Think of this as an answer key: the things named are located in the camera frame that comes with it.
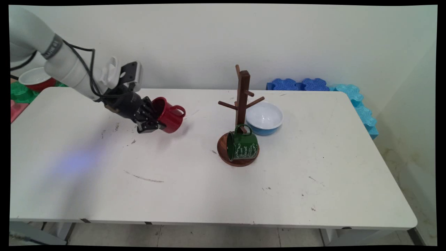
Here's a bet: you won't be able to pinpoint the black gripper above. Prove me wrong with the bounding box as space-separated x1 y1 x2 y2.
103 89 166 134

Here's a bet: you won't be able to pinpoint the red enamel mug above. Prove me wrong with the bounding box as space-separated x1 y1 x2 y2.
152 97 186 134

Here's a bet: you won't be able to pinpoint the dark wooden mug tree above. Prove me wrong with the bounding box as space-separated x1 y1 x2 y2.
217 64 265 167

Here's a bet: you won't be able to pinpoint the green enamel mug white print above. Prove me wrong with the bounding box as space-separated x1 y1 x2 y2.
226 124 259 161

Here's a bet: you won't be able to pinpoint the blue bowl white inside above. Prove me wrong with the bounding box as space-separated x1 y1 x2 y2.
246 102 283 136

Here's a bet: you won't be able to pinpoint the red bowl white inside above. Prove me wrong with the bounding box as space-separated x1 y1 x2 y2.
18 67 57 92

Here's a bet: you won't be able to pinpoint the green foam mat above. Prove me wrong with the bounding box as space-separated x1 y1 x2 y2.
10 81 70 104

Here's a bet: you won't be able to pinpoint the pink foam mat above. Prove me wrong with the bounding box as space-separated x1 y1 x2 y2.
10 99 30 124

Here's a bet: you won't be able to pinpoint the dark blue foam tile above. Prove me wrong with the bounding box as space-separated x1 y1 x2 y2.
267 78 302 91
301 78 330 92

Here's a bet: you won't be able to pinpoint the light blue foam tiles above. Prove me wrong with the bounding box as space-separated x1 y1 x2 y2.
329 84 379 140

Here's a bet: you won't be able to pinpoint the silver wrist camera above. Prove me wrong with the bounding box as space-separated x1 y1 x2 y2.
120 62 143 92

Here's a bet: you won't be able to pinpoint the black camera cable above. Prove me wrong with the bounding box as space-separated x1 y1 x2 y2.
63 40 105 98

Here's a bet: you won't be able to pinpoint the grey table leg frame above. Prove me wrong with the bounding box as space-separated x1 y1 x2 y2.
319 227 426 246
10 221 75 246

